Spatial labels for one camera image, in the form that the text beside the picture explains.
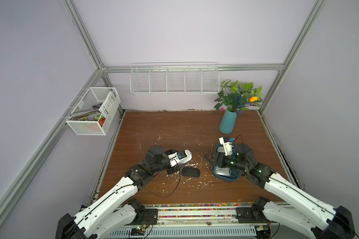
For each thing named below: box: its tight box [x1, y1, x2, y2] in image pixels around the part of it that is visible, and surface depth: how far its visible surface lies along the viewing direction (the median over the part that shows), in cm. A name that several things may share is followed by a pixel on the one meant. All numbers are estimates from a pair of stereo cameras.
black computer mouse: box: [181, 166, 201, 178], surface depth 90 cm
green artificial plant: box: [213, 79, 264, 115], surface depth 86 cm
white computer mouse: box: [176, 149, 193, 165], surface depth 63 cm
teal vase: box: [219, 108, 238, 135], surface depth 103 cm
